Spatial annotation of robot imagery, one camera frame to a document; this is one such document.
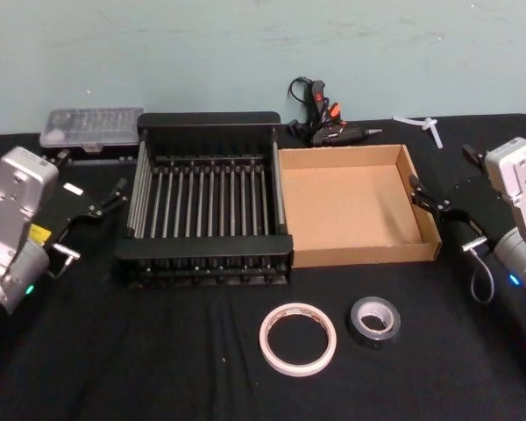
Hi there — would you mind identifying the white tape roll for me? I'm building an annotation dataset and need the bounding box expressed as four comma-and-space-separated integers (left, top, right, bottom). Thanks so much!
259, 302, 338, 378

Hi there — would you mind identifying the black rack with steel bars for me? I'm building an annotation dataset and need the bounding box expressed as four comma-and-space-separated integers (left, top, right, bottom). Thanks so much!
113, 111, 295, 290

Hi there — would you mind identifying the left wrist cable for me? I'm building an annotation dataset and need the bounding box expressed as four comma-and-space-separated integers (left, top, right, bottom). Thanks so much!
51, 242, 81, 280

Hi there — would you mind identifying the clear plastic case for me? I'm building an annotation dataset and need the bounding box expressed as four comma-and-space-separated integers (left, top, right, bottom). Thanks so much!
39, 106, 145, 167

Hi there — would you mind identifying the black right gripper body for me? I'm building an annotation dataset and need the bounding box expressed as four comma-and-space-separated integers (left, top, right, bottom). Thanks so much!
440, 171, 517, 246

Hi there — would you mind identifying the black table cloth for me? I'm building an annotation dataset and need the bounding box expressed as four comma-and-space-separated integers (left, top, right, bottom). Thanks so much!
0, 112, 526, 421

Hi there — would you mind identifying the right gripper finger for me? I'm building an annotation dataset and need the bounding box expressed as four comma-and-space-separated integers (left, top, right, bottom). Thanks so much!
463, 143, 487, 170
408, 174, 451, 217

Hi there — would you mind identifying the wrist cable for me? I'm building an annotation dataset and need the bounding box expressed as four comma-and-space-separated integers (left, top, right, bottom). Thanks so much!
51, 242, 81, 280
462, 239, 496, 304

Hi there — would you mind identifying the black corded tool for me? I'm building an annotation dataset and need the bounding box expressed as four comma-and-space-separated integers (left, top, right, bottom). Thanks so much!
288, 76, 383, 148

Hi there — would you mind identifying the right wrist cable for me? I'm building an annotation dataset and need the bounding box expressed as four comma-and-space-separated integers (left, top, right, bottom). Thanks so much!
462, 239, 496, 304

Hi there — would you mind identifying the shallow brown cardboard tray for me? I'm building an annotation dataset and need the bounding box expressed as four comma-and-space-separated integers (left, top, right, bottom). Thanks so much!
278, 143, 443, 268

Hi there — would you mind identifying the white three-armed plastic piece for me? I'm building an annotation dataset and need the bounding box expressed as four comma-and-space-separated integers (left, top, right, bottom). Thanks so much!
393, 114, 444, 151

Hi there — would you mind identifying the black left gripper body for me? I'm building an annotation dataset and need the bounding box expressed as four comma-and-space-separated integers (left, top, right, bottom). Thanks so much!
29, 181, 105, 246

